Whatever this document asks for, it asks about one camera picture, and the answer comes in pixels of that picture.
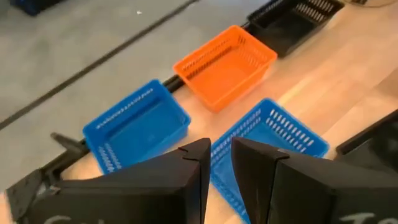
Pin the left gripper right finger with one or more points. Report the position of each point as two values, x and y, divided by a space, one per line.
311 196

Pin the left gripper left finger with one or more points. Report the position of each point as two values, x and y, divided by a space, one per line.
155 193

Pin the blue plastic basket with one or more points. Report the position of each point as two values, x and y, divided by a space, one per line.
140 130
273 133

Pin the black plastic basket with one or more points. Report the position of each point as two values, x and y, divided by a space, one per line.
289 28
379 146

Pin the orange plastic basket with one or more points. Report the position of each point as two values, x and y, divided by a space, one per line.
227 71

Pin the dark blue crate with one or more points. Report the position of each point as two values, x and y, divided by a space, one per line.
34 5

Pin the black aluminium frame rail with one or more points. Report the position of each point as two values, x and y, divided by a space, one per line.
172 83

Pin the black corner bracket plate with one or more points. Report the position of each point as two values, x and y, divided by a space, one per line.
25 193

